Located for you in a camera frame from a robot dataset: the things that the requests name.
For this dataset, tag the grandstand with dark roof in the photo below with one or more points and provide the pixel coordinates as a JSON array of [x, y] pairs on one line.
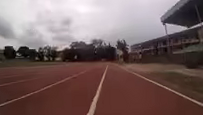
[[190, 8]]

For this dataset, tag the long multi-storey building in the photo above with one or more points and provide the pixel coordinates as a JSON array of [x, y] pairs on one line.
[[175, 43]]

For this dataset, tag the grass infield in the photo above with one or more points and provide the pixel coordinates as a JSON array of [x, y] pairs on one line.
[[23, 63]]

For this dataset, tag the low grey wall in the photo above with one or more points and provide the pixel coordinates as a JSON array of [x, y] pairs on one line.
[[189, 57]]

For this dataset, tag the grass strip beside track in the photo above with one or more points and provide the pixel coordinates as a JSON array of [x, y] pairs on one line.
[[184, 79]]

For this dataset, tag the row of dark trees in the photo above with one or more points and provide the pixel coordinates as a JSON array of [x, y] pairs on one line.
[[82, 51]]

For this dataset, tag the red running track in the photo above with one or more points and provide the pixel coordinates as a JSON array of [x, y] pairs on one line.
[[128, 95]]

